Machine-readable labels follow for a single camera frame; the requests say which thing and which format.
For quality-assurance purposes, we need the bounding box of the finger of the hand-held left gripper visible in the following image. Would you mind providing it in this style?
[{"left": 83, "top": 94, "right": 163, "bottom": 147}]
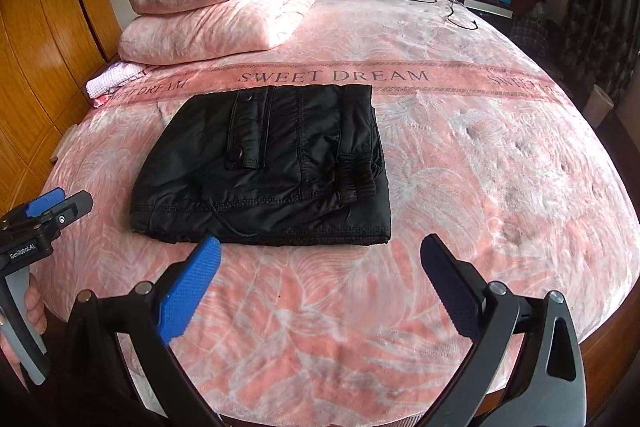
[
  {"left": 37, "top": 190, "right": 95, "bottom": 239},
  {"left": 0, "top": 187, "right": 67, "bottom": 229}
]

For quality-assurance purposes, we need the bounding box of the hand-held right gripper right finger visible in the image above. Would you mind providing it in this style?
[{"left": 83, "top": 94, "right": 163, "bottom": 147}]
[{"left": 420, "top": 234, "right": 588, "bottom": 427}]

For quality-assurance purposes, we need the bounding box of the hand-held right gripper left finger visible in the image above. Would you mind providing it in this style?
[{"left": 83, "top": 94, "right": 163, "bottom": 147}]
[{"left": 60, "top": 234, "right": 223, "bottom": 427}]

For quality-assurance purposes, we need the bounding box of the black jacket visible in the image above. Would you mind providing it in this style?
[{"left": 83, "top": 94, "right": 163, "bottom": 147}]
[{"left": 129, "top": 83, "right": 393, "bottom": 248}]

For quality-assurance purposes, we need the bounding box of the person's left hand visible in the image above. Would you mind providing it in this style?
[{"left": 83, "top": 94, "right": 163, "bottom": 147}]
[{"left": 0, "top": 273, "right": 49, "bottom": 370}]

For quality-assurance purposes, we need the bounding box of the pink printed blanket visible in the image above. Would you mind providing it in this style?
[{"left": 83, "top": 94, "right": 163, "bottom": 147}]
[{"left": 30, "top": 0, "right": 640, "bottom": 425}]

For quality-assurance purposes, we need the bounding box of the wooden wardrobe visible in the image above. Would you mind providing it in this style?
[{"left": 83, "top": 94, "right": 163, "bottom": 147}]
[{"left": 0, "top": 0, "right": 125, "bottom": 220}]

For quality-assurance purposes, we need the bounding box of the pink checked towel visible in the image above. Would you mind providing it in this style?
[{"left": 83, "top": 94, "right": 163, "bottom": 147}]
[{"left": 84, "top": 61, "right": 147, "bottom": 108}]

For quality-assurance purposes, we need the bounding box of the white waste bin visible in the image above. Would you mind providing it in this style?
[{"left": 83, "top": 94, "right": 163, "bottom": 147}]
[{"left": 581, "top": 83, "right": 617, "bottom": 128}]

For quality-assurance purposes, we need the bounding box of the plaid cloth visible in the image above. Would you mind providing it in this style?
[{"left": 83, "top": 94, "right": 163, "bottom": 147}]
[{"left": 509, "top": 16, "right": 557, "bottom": 56}]

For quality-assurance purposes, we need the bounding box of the dark nightstand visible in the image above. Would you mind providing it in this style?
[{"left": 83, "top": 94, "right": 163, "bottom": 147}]
[{"left": 461, "top": 0, "right": 517, "bottom": 22}]

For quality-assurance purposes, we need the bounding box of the dark patterned curtain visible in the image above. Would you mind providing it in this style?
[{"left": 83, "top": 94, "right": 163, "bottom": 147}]
[{"left": 559, "top": 0, "right": 640, "bottom": 100}]

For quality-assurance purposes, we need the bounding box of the brown bed frame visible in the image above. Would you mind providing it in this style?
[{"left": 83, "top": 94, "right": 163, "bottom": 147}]
[{"left": 570, "top": 292, "right": 640, "bottom": 393}]

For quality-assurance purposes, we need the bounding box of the black cable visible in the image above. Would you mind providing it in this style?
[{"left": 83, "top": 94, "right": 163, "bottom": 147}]
[{"left": 399, "top": 0, "right": 479, "bottom": 31}]

